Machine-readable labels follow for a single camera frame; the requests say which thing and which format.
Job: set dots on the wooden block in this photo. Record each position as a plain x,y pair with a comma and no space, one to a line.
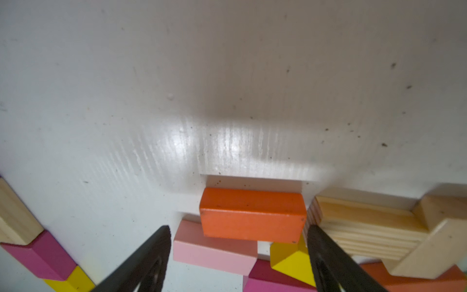
18,225
367,230
446,243

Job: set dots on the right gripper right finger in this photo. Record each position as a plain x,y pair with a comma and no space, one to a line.
333,269

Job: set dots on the wooden block upright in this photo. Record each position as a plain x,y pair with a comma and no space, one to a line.
446,243

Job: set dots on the yellow block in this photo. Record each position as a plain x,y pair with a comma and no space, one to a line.
78,281
293,260

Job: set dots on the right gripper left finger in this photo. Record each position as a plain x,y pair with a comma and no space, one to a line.
145,269

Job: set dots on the orange block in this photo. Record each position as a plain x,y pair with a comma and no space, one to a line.
252,215

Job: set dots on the magenta block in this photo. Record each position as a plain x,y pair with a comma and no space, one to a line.
263,278
44,257

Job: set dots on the light pink block lower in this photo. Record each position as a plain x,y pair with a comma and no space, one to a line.
191,246

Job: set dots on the red-orange block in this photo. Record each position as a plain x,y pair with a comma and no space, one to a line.
453,280

